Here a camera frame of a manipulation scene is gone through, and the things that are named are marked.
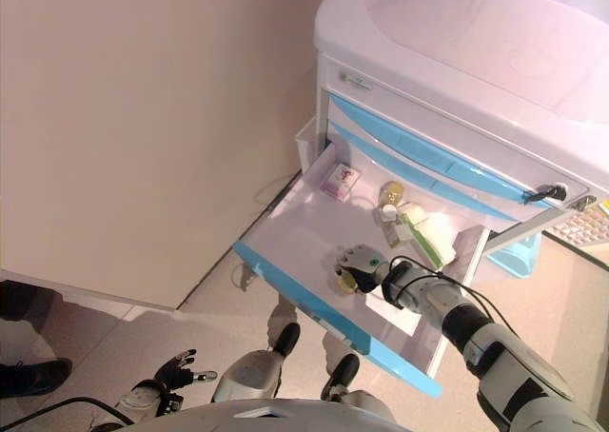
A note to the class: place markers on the white medical cart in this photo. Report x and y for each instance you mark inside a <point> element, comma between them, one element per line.
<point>476,46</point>

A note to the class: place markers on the grey robot torso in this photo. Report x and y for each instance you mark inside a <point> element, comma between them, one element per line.
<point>247,420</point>

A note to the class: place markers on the large drawer with blue front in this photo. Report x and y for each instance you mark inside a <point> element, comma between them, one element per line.
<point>304,222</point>

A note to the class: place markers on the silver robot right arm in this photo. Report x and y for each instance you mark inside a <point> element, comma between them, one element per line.
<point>504,356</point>

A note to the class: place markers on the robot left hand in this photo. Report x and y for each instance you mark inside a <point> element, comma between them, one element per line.
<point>176,375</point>

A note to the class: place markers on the pink white medicine box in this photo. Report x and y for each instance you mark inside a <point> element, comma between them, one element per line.
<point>340,180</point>

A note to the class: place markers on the green and white medicine box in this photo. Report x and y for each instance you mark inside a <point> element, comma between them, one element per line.
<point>440,229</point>

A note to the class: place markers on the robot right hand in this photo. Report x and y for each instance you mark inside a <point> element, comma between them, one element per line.
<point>364,263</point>

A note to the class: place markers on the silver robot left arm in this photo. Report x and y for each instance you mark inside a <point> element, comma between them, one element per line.
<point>138,398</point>

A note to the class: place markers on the black cart key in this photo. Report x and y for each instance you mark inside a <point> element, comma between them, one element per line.
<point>547,193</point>

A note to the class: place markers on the light blue plastic bin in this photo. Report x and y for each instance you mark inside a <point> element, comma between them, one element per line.
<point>516,261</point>

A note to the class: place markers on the bystander leg with dark shoe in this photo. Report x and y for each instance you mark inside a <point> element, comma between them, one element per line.
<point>33,377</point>

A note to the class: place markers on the robot right leg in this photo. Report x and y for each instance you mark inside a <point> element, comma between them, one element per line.
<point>340,375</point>

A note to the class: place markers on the beige keypad control panel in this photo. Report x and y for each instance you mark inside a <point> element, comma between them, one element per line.
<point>585,225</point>

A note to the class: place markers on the clear bottle of yellow capsules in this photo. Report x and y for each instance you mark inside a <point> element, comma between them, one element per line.
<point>346,284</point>

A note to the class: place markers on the small green white carton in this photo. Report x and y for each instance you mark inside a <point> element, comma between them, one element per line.
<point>397,234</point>

